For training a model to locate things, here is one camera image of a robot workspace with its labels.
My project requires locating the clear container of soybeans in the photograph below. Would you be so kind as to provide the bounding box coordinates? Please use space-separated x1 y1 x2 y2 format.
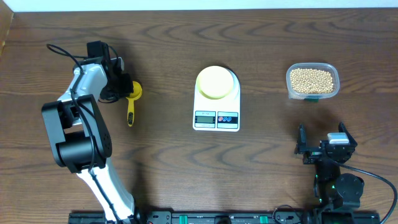
286 62 340 101

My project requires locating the yellow measuring scoop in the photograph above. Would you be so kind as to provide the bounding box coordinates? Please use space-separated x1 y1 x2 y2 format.
126 81 142 127

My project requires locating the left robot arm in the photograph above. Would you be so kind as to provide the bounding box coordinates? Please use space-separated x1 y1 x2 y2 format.
42 41 139 223

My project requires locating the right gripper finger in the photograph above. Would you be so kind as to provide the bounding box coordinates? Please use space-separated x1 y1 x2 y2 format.
295 124 307 154
338 121 358 146

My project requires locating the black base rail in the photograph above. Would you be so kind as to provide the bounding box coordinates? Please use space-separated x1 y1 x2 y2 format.
68 210 381 224

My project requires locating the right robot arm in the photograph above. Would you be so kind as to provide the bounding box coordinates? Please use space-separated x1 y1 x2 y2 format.
295 122 364 223

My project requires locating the yellow bowl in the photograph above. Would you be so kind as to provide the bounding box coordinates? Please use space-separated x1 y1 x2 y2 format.
196 66 234 100

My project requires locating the white kitchen scale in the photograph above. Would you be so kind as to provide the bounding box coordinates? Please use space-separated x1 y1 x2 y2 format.
192 68 241 132

